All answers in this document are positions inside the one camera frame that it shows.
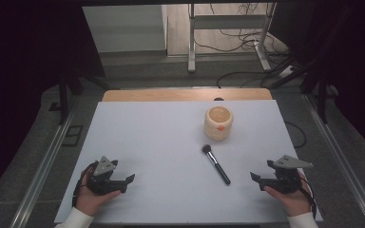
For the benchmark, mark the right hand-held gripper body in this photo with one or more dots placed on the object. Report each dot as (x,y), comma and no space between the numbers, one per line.
(283,182)

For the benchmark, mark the white table mat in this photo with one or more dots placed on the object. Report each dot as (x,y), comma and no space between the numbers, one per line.
(158,152)

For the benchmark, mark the beige wooden cup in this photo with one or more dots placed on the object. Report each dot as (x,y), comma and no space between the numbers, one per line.
(218,126)

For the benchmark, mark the white metal desk frame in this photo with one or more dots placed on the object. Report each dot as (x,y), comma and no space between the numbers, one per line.
(191,38)

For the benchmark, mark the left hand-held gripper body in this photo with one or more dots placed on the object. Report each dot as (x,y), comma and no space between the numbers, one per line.
(103,185)

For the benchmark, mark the black makeup brush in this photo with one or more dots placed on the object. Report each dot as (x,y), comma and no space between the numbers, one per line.
(217,165)

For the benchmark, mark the person's left hand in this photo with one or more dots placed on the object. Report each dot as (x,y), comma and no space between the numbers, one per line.
(88,201)

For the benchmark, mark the black metal stand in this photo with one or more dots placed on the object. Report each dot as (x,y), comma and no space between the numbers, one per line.
(64,101)
(321,98)

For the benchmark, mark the aluminium floor rail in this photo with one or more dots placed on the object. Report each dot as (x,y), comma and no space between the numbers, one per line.
(42,171)
(345,164)

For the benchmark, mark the white cabinet panel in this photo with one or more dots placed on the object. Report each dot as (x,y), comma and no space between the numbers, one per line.
(126,28)

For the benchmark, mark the black floor plate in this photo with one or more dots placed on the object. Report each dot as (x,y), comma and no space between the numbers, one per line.
(72,135)

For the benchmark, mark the white power strip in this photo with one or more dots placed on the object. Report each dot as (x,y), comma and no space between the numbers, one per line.
(286,72)

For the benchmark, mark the person's right hand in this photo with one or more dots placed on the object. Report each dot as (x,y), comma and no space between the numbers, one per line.
(297,201)

